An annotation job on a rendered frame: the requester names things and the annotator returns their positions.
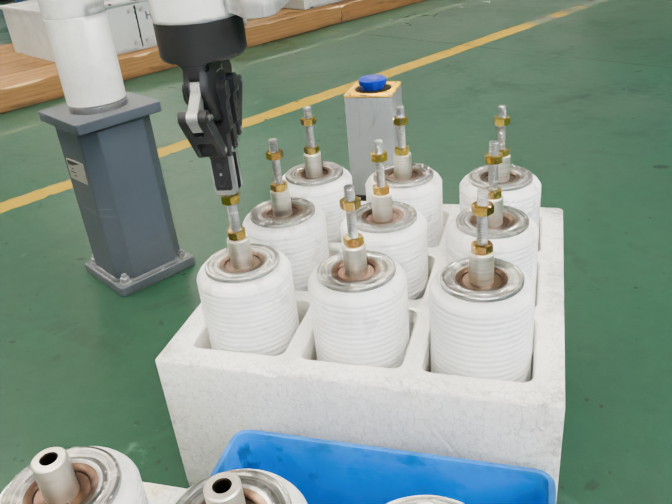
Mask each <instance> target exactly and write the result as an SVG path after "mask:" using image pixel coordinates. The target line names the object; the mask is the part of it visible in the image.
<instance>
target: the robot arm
mask: <svg viewBox="0 0 672 504"><path fill-rule="evenodd" d="M37 1H38V4H39V8H40V11H41V15H42V18H43V21H44V25H45V28H46V32H47V36H48V39H49V43H50V46H51V50H52V53H53V57H54V60H55V64H56V67H57V71H58V74H59V78H60V81H61V85H62V89H63V92H64V96H65V99H66V103H67V106H68V110H69V112H70V113H72V114H76V115H88V114H97V113H102V112H107V111H111V110H114V109H117V108H120V107H122V106H124V105H125V104H127V102H128V100H127V96H126V92H125V87H124V83H123V79H122V74H121V70H120V66H119V62H118V57H117V53H116V49H115V45H114V41H113V37H112V33H111V28H110V24H109V20H108V16H107V12H106V8H105V4H104V0H37ZM288 2H289V0H148V5H149V9H150V14H151V19H152V24H153V28H154V33H155V37H156V42H157V47H158V51H159V56H160V58H161V60H162V61H164V62H165V63H168V64H171V65H173V64H175V65H178V66H179V67H181V68H182V71H183V74H182V75H183V84H182V93H183V98H184V101H185V103H186V104H187V105H188V111H185V112H178V114H177V122H178V124H179V126H180V128H181V129H182V131H183V133H184V134H185V136H186V138H187V139H188V141H189V143H190V144H191V146H192V148H193V149H194V151H195V153H196V154H197V156H198V157H199V158H204V157H209V162H210V168H211V173H212V179H213V184H214V189H215V192H216V194H218V195H234V194H236V193H237V192H238V190H239V188H240V187H241V185H242V176H241V171H240V165H239V160H238V154H237V149H235V148H237V147H238V144H239V139H238V135H241V133H242V83H243V78H242V76H241V74H236V73H235V72H232V67H231V62H230V60H229V59H231V58H234V57H236V56H238V55H240V54H242V53H243V52H244V51H245V50H246V48H247V40H246V34H245V27H244V21H243V18H247V19H249V18H262V17H268V16H271V15H274V14H276V13H277V12H278V11H279V10H281V9H282V8H283V7H284V6H285V5H286V4H287V3H288Z"/></svg>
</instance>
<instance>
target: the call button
mask: <svg viewBox="0 0 672 504"><path fill-rule="evenodd" d="M386 83H387V80H386V77H385V76H384V75H380V74H372V75H366V76H362V77H361V78H360V79H359V85H360V86H362V89H363V90H366V91H375V90H380V89H382V88H384V84H386Z"/></svg>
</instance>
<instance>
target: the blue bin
mask: <svg viewBox="0 0 672 504"><path fill-rule="evenodd" d="M235 469H257V470H263V471H267V472H271V473H273V474H276V475H278V476H280V477H282V478H284V479H285V480H287V481H288V482H290V483H291V484H292V485H294V486H295V487H296V488H297V489H298V490H299V491H300V492H301V494H302V495H303V497H304V498H305V500H306V502H307V504H387V503H389V502H391V501H394V500H396V499H400V498H403V497H408V496H415V495H435V496H442V497H447V498H450V499H454V500H457V501H460V502H462V503H464V504H556V484H555V481H554V479H553V478H552V477H551V476H550V475H549V474H548V473H546V472H544V471H542V470H539V469H535V468H527V467H520V466H513V465H505V464H498V463H491V462H484V461H476V460H469V459H462V458H454V457H447V456H440V455H432V454H425V453H418V452H411V451H403V450H396V449H389V448H381V447H374V446H367V445H360V444H352V443H345V442H338V441H330V440H323V439H316V438H309V437H301V436H294V435H287V434H279V433H272V432H265V431H258V430H242V431H239V432H237V433H236V434H234V435H233V436H232V438H231V439H230V440H229V442H228V444H227V446H226V447H225V449H224V451H223V453H222V454H221V456H220V458H219V460H218V462H217V463H216V465H215V467H214V469H213V470H212V472H211V474H210V476H212V475H214V474H217V473H220V472H224V471H229V470H235Z"/></svg>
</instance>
